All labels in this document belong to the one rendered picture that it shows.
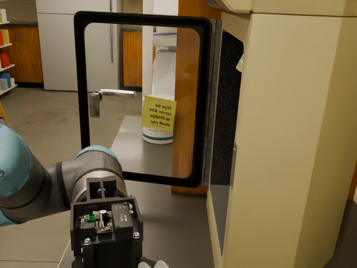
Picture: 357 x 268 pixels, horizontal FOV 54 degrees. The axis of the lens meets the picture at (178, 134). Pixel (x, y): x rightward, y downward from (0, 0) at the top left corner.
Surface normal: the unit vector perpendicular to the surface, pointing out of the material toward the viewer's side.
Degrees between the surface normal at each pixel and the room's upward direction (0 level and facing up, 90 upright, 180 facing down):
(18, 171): 105
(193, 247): 0
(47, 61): 90
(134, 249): 88
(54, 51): 90
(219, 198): 0
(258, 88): 90
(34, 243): 0
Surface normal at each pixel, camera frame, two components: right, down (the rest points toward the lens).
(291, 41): 0.00, 0.36
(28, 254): 0.04, -0.93
